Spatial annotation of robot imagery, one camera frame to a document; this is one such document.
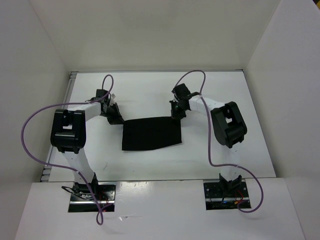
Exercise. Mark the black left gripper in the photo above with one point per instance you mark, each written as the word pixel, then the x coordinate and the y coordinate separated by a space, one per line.
pixel 117 119

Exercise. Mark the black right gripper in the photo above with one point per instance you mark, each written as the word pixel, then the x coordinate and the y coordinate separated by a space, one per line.
pixel 173 114

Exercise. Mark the black skirt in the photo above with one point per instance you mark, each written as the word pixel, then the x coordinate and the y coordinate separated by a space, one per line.
pixel 152 133

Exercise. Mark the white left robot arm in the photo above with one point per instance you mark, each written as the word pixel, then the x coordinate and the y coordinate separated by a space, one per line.
pixel 85 179

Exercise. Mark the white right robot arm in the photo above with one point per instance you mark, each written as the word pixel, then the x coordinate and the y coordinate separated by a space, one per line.
pixel 226 124

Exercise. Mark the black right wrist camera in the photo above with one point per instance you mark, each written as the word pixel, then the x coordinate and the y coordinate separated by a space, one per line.
pixel 181 92

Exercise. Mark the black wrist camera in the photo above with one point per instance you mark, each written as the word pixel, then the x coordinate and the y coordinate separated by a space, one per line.
pixel 181 92
pixel 101 95

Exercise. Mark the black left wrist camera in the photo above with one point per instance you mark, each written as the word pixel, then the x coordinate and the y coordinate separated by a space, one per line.
pixel 101 95

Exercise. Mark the grey aluminium table edge rail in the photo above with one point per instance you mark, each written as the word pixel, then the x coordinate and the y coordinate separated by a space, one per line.
pixel 60 137

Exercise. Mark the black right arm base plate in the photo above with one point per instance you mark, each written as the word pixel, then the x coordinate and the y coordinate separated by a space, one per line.
pixel 215 199

